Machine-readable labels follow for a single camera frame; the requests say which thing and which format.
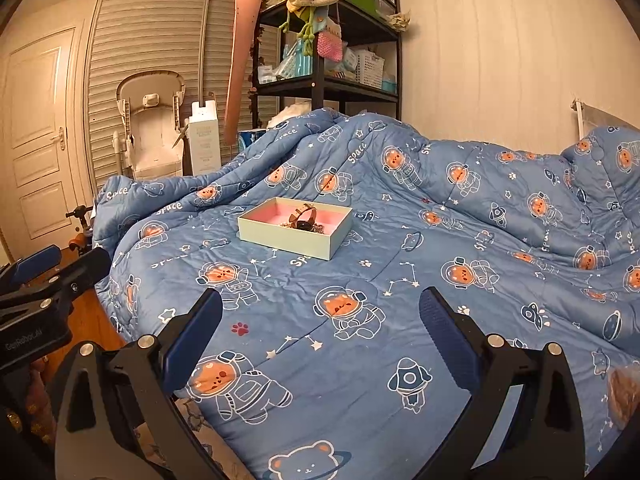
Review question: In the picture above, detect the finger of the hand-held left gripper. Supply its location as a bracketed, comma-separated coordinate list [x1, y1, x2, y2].
[0, 246, 112, 330]
[0, 244, 64, 290]

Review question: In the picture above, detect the blue astronaut bear printed blanket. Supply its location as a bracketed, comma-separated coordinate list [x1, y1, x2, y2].
[92, 107, 640, 480]

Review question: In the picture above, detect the white plastic basket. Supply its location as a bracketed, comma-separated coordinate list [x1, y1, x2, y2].
[355, 50, 386, 87]

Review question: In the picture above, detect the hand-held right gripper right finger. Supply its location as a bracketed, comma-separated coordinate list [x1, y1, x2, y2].
[419, 286, 587, 480]

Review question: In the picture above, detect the patterned bed sheet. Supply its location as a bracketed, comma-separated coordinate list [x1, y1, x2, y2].
[172, 394, 253, 480]

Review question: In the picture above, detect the white high chair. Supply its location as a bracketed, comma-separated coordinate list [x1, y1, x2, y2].
[112, 71, 189, 181]

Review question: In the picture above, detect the green knitted toy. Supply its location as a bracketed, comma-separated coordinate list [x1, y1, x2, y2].
[284, 6, 322, 57]

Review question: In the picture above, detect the pink hanging cloth strip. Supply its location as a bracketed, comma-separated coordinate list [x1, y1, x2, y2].
[223, 0, 265, 145]

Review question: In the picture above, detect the wristwatch with beige leather strap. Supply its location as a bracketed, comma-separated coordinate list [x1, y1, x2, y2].
[292, 203, 321, 231]

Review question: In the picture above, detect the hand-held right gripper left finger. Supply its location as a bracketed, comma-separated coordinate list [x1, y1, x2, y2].
[52, 287, 224, 480]

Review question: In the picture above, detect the white tall carton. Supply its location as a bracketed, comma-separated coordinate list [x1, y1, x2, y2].
[182, 100, 222, 176]

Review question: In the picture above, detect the black metal shelf rack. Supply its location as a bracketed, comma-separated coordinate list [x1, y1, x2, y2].
[247, 0, 404, 130]

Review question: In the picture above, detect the black and orange tripod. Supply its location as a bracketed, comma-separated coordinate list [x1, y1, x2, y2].
[65, 204, 101, 257]

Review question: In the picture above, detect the pink crochet pouch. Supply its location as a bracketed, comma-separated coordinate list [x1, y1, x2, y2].
[316, 30, 347, 59]

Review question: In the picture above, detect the pale green box pink lining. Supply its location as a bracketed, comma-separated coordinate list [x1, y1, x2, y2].
[237, 197, 354, 262]

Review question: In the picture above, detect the louvered closet door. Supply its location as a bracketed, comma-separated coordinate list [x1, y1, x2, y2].
[87, 0, 282, 182]

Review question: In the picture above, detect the white headboard rail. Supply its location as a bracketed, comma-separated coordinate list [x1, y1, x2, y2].
[571, 100, 640, 142]

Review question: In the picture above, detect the white panelled door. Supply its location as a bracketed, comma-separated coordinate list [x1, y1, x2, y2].
[0, 25, 97, 242]

